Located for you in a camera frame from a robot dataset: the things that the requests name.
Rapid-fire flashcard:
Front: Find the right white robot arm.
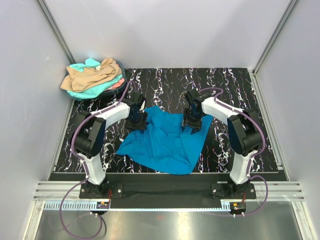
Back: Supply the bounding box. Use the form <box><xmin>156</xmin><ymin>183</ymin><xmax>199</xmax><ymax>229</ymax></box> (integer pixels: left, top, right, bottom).
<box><xmin>182</xmin><ymin>89</ymin><xmax>266</xmax><ymax>199</ymax></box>

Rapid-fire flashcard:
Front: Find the left aluminium corner post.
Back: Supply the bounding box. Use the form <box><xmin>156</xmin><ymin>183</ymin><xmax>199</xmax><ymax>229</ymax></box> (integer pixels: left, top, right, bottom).
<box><xmin>35</xmin><ymin>0</ymin><xmax>76</xmax><ymax>64</ymax></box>

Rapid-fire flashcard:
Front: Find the blue t shirt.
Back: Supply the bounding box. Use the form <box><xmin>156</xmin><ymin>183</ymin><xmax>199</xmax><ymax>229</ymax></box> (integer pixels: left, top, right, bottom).
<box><xmin>116</xmin><ymin>106</ymin><xmax>213</xmax><ymax>175</ymax></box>

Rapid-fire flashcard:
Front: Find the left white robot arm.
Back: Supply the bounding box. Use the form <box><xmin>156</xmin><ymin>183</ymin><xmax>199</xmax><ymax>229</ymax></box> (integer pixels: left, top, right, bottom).
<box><xmin>70</xmin><ymin>92</ymin><xmax>148</xmax><ymax>197</ymax></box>

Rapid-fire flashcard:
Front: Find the dark grey laundry basket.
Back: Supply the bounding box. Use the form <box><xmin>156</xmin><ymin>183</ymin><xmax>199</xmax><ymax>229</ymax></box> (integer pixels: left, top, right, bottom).
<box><xmin>65</xmin><ymin>59</ymin><xmax>127</xmax><ymax>100</ymax></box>

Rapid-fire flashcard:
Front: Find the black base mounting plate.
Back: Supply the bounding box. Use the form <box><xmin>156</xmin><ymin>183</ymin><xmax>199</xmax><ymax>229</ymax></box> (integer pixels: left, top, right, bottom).
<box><xmin>79</xmin><ymin>173</ymin><xmax>256</xmax><ymax>200</ymax></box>

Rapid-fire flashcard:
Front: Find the left slotted cable duct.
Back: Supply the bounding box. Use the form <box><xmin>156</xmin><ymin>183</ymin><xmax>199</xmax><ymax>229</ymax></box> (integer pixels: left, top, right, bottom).
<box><xmin>43</xmin><ymin>200</ymin><xmax>110</xmax><ymax>211</ymax></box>

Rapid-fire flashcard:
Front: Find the aluminium corner post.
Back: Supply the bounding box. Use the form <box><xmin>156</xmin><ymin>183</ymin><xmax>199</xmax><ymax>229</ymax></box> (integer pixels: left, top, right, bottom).
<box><xmin>252</xmin><ymin>0</ymin><xmax>300</xmax><ymax>75</ymax></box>
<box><xmin>35</xmin><ymin>0</ymin><xmax>76</xmax><ymax>64</ymax></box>

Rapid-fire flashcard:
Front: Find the purple cable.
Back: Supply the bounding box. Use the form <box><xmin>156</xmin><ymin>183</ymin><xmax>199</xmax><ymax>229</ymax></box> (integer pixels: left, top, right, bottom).
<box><xmin>58</xmin><ymin>80</ymin><xmax>137</xmax><ymax>238</ymax></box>
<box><xmin>198</xmin><ymin>87</ymin><xmax>270</xmax><ymax>217</ymax></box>

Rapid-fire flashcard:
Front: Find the mint green t shirt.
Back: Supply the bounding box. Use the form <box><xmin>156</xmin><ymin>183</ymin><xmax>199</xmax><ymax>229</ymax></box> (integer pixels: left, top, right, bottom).
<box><xmin>66</xmin><ymin>57</ymin><xmax>125</xmax><ymax>100</ymax></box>

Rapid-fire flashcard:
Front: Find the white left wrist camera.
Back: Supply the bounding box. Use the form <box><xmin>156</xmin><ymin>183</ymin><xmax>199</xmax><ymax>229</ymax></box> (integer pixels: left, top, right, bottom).
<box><xmin>139</xmin><ymin>100</ymin><xmax>146</xmax><ymax>112</ymax></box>

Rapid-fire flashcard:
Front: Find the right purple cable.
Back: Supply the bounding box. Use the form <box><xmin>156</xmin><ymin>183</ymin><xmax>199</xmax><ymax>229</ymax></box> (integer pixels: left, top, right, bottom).
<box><xmin>198</xmin><ymin>87</ymin><xmax>270</xmax><ymax>217</ymax></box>

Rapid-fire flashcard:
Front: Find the coral pink t shirt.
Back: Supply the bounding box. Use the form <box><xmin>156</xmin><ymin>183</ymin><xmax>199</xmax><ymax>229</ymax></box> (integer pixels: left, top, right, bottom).
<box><xmin>107</xmin><ymin>77</ymin><xmax>125</xmax><ymax>91</ymax></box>

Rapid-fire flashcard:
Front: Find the aluminium front frame rail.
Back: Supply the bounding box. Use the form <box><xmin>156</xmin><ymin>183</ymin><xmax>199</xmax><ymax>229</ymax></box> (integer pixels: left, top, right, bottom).
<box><xmin>34</xmin><ymin>181</ymin><xmax>305</xmax><ymax>202</ymax></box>

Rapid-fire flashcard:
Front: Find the slotted cable duct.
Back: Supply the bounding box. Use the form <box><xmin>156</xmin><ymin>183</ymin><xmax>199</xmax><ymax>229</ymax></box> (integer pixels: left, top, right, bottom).
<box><xmin>220</xmin><ymin>199</ymin><xmax>247</xmax><ymax>212</ymax></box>
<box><xmin>43</xmin><ymin>200</ymin><xmax>110</xmax><ymax>211</ymax></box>

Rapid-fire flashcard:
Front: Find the right slotted cable duct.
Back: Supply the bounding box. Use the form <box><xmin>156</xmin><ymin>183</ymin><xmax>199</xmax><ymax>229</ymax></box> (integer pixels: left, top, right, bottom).
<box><xmin>220</xmin><ymin>199</ymin><xmax>247</xmax><ymax>212</ymax></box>

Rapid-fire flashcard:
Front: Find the right aluminium corner post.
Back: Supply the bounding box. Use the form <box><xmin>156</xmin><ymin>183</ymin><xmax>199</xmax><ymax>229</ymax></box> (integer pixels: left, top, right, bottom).
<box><xmin>252</xmin><ymin>0</ymin><xmax>300</xmax><ymax>75</ymax></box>

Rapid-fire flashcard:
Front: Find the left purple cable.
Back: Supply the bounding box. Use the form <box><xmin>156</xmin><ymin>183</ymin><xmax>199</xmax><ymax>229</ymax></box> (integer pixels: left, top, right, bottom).
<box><xmin>58</xmin><ymin>80</ymin><xmax>137</xmax><ymax>238</ymax></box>

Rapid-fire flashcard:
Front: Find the beige t shirt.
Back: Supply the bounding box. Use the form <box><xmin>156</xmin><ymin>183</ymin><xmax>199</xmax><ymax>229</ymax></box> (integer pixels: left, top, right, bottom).
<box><xmin>60</xmin><ymin>57</ymin><xmax>122</xmax><ymax>93</ymax></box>

